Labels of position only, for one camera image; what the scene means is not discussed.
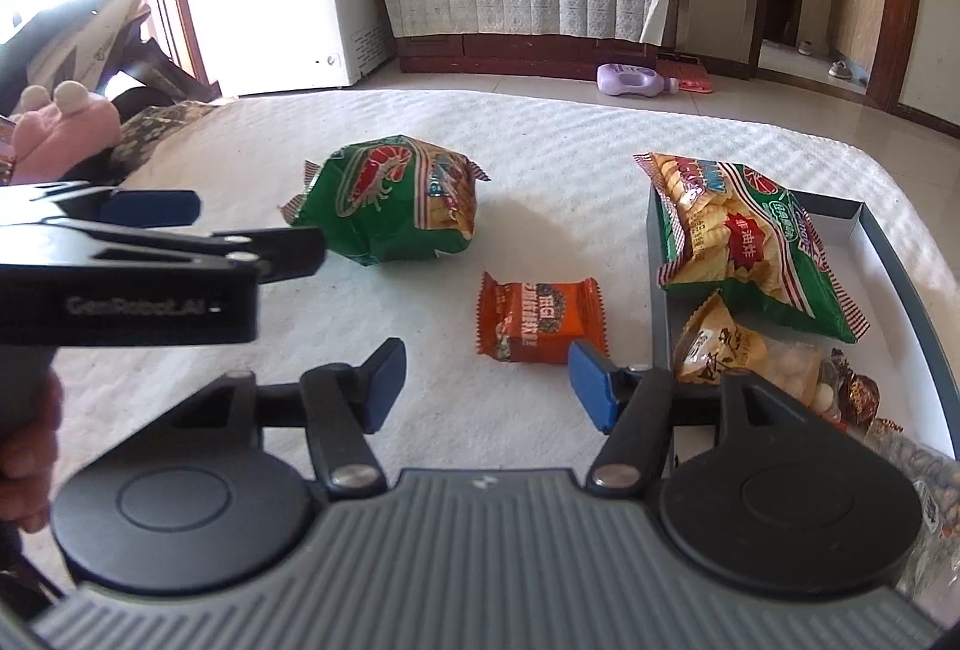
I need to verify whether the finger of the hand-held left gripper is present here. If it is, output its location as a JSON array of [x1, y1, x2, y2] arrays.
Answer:
[[0, 181, 203, 229], [66, 219, 328, 284]]

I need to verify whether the red floor mat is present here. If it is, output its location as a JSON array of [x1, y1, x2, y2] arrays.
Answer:
[[658, 57, 718, 95]]

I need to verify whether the white lace cabinet cloth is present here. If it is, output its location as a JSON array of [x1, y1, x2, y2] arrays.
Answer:
[[376, 0, 677, 49]]

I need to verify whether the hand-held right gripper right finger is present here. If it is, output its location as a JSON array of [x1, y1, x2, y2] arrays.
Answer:
[[568, 341, 842, 495]]

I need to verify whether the white and black scooter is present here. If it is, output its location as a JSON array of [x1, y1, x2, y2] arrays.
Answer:
[[0, 0, 220, 106]]

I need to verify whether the person's left hand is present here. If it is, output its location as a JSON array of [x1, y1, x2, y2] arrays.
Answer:
[[0, 369, 67, 532]]

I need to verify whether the green shrimp print snack bag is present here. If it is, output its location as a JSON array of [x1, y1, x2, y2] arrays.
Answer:
[[278, 133, 491, 267]]

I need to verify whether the grey shallow tray box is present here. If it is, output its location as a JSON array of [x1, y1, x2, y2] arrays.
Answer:
[[646, 185, 960, 471]]

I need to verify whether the dark wooden television cabinet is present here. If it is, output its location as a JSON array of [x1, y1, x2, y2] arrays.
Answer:
[[397, 31, 662, 79]]

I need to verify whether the pink plush toy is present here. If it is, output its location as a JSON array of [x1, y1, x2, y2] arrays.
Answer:
[[0, 79, 122, 187]]

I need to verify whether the clear packet with white balls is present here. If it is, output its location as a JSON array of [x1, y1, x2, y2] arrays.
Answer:
[[780, 350, 838, 426]]

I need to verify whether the beige kitchen counter cabinet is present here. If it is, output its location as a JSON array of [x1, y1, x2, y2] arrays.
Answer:
[[828, 0, 891, 76]]

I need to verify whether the purple detergent bottle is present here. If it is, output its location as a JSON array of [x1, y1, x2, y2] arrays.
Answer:
[[595, 62, 680, 100]]

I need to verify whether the clear bag of seeds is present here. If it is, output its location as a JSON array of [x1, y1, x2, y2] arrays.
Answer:
[[861, 432, 960, 610]]

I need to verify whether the yellow label clear snack packet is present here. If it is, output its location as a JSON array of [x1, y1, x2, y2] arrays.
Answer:
[[672, 289, 822, 422]]

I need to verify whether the dark patterned cushion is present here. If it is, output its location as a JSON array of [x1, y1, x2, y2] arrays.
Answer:
[[111, 101, 220, 173]]

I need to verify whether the orange snack packet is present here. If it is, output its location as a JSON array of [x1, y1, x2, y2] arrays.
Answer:
[[475, 270, 604, 366]]

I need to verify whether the green cracker snack bag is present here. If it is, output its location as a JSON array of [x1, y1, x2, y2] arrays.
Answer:
[[633, 151, 871, 345]]

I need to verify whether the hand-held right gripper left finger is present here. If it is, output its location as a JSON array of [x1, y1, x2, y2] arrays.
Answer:
[[161, 339, 410, 495]]

